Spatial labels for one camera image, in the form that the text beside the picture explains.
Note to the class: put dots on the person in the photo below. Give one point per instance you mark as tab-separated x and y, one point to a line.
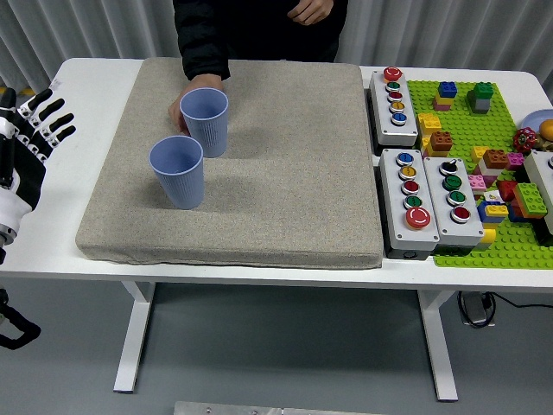
259	30

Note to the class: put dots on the red valve wheel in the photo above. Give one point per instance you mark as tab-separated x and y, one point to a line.
525	140

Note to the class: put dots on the white printed toy tile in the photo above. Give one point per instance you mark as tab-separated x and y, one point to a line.
492	198

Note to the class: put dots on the yellow toy brick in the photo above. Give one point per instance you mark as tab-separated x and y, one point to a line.
425	144
478	154
496	209
440	101
428	123

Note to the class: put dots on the pink toy brick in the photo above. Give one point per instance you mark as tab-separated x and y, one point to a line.
476	182
440	107

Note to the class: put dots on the orange toy brick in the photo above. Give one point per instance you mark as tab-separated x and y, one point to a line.
495	159
440	142

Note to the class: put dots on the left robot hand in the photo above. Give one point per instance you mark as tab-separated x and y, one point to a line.
21	181

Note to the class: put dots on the white curtain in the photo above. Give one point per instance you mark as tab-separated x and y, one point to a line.
410	30

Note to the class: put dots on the blue ribbed cup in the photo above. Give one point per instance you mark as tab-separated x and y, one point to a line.
203	108
175	157

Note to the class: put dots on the large green toy brick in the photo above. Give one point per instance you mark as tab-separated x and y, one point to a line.
530	196

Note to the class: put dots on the blue toy brick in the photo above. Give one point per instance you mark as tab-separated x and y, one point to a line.
448	90
516	215
486	217

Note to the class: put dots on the pale blue plate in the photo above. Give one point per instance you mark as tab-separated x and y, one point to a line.
535	119

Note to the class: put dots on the grey-brown mat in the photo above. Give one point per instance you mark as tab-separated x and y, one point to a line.
281	173

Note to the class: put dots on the person's right forearm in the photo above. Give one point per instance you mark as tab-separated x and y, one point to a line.
203	56

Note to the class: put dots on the toy bread bun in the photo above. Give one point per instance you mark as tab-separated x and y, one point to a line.
548	129

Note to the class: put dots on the grey toy brick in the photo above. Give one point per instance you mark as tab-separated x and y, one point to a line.
480	106

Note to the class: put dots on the person's right hand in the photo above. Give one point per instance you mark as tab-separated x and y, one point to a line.
176	112

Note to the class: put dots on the five-button control box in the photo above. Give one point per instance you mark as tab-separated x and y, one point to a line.
382	129
395	225

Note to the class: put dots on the red toy brick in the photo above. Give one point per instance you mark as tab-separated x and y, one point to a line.
506	189

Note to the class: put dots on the four-control switch box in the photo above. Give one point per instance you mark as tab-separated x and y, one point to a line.
443	216

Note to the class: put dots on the magenta toy brick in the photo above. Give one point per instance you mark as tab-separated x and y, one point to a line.
515	161

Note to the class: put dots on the person's left hand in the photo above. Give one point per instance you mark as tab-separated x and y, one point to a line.
309	10

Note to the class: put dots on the white table leg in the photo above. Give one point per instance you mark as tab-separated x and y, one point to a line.
438	346
136	328

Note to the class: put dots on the white toy brick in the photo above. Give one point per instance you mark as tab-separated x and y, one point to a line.
488	169

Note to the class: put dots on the grey power adapter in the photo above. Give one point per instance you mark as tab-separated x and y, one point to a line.
475	309

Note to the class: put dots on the yellow toy cylinder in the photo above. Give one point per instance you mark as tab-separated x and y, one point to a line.
488	237

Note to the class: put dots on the green brick baseplate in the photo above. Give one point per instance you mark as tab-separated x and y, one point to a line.
462	125

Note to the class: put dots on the white box on black base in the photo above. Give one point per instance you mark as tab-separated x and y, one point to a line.
540	173

